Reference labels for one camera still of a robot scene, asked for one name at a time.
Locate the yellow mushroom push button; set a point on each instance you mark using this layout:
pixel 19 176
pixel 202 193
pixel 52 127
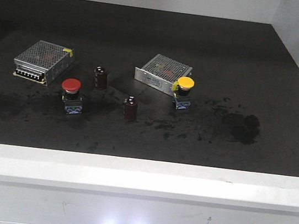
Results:
pixel 181 92

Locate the red mushroom push button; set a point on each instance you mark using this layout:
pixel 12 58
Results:
pixel 72 101

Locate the front dark red capacitor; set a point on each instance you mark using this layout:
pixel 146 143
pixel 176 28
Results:
pixel 130 109

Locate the dark red capacitor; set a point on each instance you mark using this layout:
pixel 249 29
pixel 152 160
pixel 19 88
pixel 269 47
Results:
pixel 130 109
pixel 100 74

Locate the right metal mesh power supply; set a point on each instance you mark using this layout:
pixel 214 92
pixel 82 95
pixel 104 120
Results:
pixel 161 72

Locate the metal mesh power supply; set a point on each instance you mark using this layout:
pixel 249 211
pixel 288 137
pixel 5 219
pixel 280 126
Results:
pixel 43 62
pixel 161 72

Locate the rear dark red capacitor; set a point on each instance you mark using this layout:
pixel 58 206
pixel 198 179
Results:
pixel 100 74

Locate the left metal mesh power supply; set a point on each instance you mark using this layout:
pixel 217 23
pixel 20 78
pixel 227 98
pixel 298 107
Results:
pixel 43 62

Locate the white shelf front ledge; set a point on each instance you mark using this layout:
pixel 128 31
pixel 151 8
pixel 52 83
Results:
pixel 39 186

